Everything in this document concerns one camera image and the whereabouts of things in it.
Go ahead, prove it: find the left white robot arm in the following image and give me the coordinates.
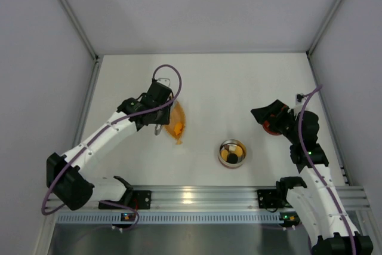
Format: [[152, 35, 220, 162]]
[[46, 80, 174, 210]]

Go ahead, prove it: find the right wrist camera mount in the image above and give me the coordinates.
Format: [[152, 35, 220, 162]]
[[293, 94, 309, 115]]

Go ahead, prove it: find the round steel lunch box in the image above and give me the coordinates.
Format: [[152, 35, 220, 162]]
[[218, 139, 247, 169]]

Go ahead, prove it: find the purple cable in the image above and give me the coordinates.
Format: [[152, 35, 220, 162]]
[[41, 64, 183, 232], [298, 84, 358, 255]]

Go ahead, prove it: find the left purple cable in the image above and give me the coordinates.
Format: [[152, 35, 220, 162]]
[[41, 64, 183, 232]]

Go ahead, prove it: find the black round food piece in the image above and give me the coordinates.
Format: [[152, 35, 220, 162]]
[[227, 153, 239, 164]]

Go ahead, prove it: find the orange food chunk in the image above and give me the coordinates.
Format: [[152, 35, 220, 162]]
[[174, 122, 184, 136]]

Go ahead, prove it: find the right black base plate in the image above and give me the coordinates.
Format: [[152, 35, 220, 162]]
[[257, 189, 287, 212]]

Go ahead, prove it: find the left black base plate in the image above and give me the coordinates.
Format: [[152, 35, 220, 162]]
[[107, 190, 152, 210]]

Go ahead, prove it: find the orange leaf-shaped plate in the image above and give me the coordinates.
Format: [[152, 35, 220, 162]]
[[164, 101, 186, 145]]

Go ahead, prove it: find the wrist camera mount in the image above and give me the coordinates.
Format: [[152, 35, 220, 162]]
[[155, 78, 171, 88], [293, 94, 309, 115]]

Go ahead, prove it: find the red round lid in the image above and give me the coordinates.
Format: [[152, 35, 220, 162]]
[[262, 121, 281, 136]]

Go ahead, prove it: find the slotted grey cable duct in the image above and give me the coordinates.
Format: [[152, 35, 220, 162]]
[[56, 211, 297, 225]]

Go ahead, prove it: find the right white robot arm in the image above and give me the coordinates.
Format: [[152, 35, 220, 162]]
[[251, 100, 374, 254]]

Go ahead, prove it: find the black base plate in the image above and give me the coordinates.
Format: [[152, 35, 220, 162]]
[[107, 190, 152, 210], [257, 189, 287, 212]]

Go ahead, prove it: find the white food cube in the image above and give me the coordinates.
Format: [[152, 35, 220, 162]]
[[228, 145, 236, 152]]

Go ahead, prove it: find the aluminium front rail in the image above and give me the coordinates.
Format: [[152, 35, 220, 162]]
[[44, 185, 371, 211]]

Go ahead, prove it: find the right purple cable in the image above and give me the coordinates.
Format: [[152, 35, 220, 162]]
[[298, 84, 358, 255]]

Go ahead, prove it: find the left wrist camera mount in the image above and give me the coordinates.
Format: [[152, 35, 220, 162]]
[[155, 78, 171, 88]]

